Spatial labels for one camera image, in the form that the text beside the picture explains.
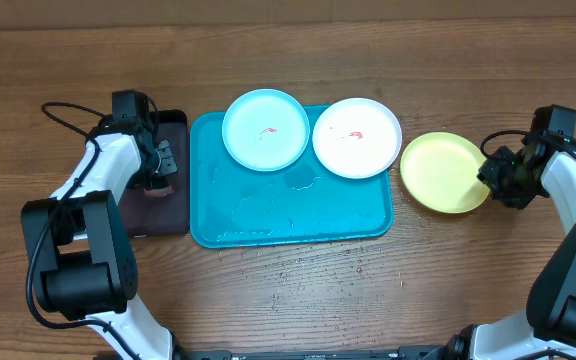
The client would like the light blue plate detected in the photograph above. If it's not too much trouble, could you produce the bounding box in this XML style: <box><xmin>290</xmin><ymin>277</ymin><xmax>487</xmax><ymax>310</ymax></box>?
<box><xmin>221</xmin><ymin>89</ymin><xmax>310</xmax><ymax>172</ymax></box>

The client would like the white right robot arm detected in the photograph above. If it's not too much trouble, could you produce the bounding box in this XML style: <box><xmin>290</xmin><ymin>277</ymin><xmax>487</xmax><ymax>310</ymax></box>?
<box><xmin>438</xmin><ymin>143</ymin><xmax>576</xmax><ymax>359</ymax></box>

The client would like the white plate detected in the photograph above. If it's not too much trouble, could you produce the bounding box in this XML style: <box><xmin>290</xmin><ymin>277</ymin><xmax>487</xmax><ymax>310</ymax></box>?
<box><xmin>312</xmin><ymin>98</ymin><xmax>403</xmax><ymax>179</ymax></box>

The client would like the black tray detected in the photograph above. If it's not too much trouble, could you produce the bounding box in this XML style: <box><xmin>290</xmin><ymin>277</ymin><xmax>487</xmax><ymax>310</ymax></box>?
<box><xmin>119</xmin><ymin>109</ymin><xmax>190</xmax><ymax>237</ymax></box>

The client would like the teal plastic tray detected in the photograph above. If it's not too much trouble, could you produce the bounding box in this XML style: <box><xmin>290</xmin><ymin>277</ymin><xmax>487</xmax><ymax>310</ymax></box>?
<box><xmin>189</xmin><ymin>112</ymin><xmax>394</xmax><ymax>249</ymax></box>

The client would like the yellow plate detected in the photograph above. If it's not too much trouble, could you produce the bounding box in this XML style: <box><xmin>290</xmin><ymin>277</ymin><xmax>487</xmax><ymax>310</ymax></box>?
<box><xmin>400</xmin><ymin>132</ymin><xmax>490</xmax><ymax>214</ymax></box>

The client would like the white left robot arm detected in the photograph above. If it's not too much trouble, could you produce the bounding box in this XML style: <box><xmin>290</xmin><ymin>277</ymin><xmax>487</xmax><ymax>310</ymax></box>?
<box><xmin>21</xmin><ymin>90</ymin><xmax>187</xmax><ymax>359</ymax></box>

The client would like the pink green sponge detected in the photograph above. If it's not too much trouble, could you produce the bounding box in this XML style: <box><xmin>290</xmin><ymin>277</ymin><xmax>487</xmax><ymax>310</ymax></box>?
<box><xmin>144</xmin><ymin>186</ymin><xmax>174</xmax><ymax>197</ymax></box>

